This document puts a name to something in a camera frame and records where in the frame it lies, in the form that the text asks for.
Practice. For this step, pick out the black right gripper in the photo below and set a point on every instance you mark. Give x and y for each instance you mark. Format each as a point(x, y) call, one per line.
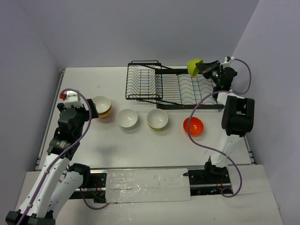
point(205, 68)

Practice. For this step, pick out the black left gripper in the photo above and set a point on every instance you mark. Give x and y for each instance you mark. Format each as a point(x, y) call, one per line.
point(91, 108)

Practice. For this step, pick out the lime green plastic bowl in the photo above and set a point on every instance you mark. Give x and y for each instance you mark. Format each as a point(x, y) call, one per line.
point(192, 68)

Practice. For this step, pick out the plain white bowl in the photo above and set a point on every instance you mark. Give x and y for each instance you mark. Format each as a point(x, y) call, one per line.
point(127, 118)

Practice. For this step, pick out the orange plastic bowl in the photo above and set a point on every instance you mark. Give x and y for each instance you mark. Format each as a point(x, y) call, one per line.
point(196, 126)

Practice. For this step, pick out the white bowl flower pattern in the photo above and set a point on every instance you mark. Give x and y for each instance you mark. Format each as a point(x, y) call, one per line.
point(157, 119)

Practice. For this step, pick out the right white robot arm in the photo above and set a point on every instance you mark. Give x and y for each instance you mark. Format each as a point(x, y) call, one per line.
point(227, 118)

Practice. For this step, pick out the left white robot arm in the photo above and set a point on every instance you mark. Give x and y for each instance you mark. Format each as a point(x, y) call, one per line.
point(46, 199)

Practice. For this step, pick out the white bowl orange yellow stripes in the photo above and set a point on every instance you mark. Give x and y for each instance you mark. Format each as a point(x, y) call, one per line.
point(103, 106)

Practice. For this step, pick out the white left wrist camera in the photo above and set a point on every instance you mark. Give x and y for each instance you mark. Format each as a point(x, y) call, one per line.
point(71, 99)

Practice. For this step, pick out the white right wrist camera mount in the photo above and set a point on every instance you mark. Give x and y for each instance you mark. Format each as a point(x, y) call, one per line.
point(228, 60)

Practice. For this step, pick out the black wire dish rack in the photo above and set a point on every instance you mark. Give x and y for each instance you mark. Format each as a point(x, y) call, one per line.
point(169, 88)

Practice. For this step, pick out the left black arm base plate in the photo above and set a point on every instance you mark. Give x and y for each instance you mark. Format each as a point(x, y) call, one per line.
point(94, 190)

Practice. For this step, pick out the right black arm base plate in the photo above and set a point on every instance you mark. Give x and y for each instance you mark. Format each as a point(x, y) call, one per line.
point(204, 183)

